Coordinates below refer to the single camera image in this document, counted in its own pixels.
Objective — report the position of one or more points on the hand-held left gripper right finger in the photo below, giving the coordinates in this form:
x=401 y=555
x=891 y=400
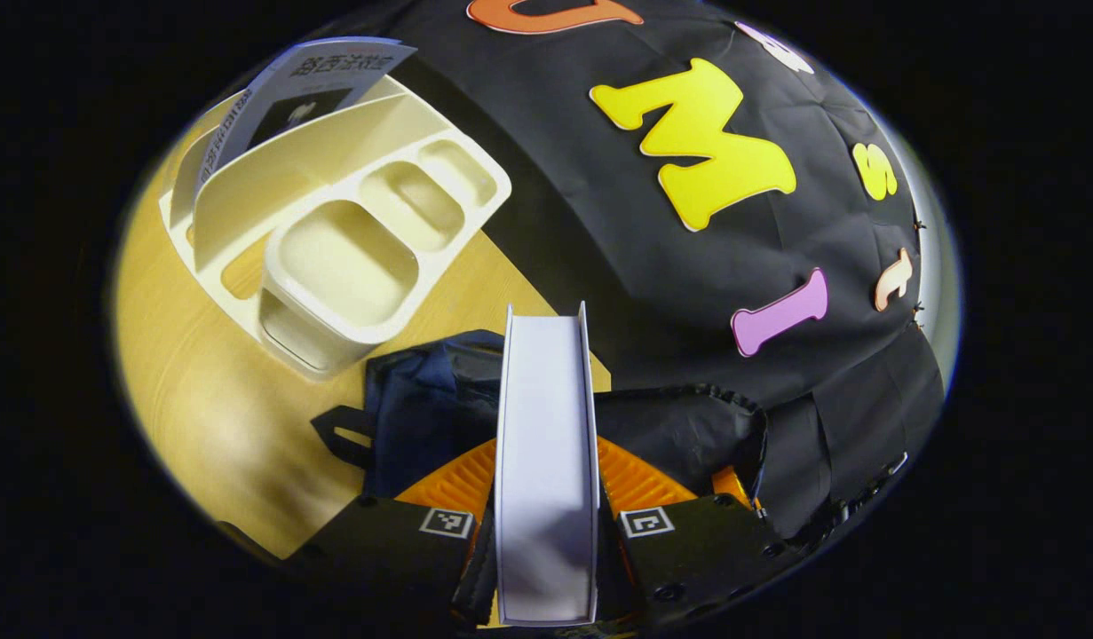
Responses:
x=688 y=559

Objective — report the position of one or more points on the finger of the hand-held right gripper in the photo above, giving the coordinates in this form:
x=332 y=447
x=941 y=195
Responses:
x=732 y=484

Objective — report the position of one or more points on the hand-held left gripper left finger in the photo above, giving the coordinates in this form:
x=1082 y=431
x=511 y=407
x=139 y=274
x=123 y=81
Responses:
x=395 y=550

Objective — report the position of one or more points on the white cover book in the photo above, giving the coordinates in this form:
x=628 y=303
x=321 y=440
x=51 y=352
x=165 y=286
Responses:
x=546 y=444

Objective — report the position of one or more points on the black backdrop cloth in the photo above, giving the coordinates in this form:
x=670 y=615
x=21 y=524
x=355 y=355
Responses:
x=599 y=266

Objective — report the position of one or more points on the blue schoolbag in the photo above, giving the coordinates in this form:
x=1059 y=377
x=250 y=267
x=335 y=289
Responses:
x=431 y=408

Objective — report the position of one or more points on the cream plastic bookshelf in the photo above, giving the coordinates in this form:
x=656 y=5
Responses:
x=342 y=257

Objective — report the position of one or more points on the grey cover book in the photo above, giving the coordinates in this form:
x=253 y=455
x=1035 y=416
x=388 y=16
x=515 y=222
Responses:
x=333 y=71

